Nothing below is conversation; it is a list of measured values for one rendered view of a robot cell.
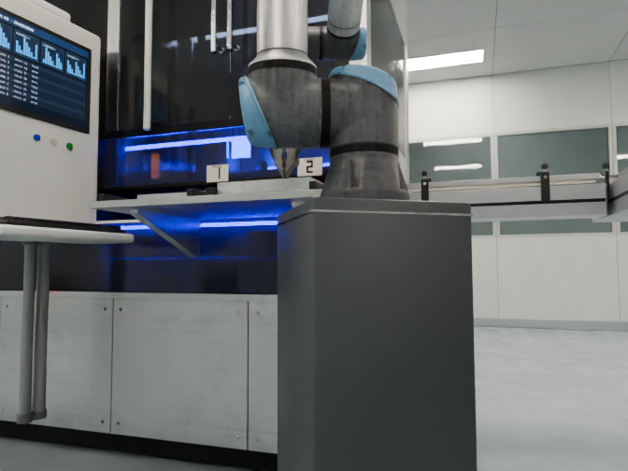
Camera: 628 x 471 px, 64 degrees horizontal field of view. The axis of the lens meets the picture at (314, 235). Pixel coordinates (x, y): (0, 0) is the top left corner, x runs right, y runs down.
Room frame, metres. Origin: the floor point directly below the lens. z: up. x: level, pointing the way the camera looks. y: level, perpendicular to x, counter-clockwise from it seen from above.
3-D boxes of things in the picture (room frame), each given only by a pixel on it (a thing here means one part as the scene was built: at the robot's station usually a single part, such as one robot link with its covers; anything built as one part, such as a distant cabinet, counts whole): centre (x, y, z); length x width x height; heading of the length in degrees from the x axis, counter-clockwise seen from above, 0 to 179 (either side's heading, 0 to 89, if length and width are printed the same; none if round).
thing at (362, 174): (0.84, -0.09, 0.84); 0.15 x 0.15 x 0.10
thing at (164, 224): (1.59, 0.46, 0.80); 0.34 x 0.03 x 0.13; 162
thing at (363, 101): (0.84, -0.08, 0.96); 0.13 x 0.12 x 0.14; 92
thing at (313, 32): (1.15, 0.04, 1.22); 0.11 x 0.11 x 0.08; 2
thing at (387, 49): (2.03, -0.32, 1.51); 0.85 x 0.01 x 0.59; 162
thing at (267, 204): (1.52, 0.22, 0.87); 0.70 x 0.48 x 0.02; 72
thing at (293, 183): (1.42, 0.08, 0.90); 0.34 x 0.26 x 0.04; 161
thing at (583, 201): (1.61, -0.55, 0.92); 0.69 x 0.15 x 0.16; 72
